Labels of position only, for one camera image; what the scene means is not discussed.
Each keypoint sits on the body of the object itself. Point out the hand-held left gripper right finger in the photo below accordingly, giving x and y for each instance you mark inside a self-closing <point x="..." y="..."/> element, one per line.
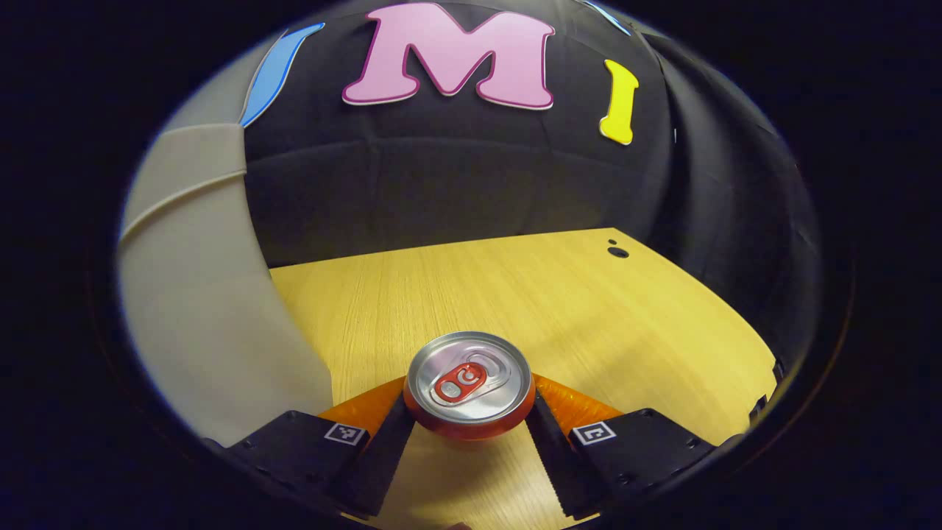
<point x="552" y="464"/>

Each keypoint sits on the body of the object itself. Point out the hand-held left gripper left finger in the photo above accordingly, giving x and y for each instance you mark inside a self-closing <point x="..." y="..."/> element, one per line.
<point x="379" y="464"/>

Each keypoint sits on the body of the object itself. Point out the red pop can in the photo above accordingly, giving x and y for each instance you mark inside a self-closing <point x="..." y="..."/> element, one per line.
<point x="471" y="368"/>

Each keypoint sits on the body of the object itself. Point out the white desktop garbage bin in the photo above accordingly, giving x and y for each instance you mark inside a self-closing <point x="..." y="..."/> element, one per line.
<point x="206" y="294"/>

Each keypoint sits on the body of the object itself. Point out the yellow wooden desktop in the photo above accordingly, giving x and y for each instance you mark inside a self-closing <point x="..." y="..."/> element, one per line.
<point x="515" y="294"/>

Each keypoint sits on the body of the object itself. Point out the black backdrop cloth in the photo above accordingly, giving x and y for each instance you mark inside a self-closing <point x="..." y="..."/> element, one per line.
<point x="456" y="162"/>

